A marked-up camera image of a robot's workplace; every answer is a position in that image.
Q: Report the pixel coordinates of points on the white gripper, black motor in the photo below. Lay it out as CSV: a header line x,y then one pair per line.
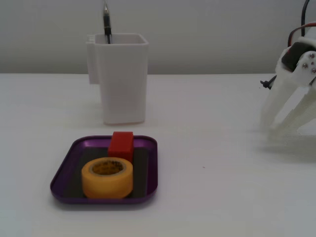
x,y
306,66

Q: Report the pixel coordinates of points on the yellow tape roll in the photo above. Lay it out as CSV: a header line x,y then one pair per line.
x,y
106,185

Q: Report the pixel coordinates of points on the white plastic box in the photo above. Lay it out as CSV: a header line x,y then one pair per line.
x,y
123,86

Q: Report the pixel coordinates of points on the black zip tie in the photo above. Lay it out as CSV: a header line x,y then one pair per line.
x,y
266,84

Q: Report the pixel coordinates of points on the red block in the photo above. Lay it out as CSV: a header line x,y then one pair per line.
x,y
119,145

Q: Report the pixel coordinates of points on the clear black pen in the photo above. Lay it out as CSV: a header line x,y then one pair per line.
x,y
107,22

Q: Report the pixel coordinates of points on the purple metal tray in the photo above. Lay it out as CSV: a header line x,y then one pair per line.
x,y
61,190

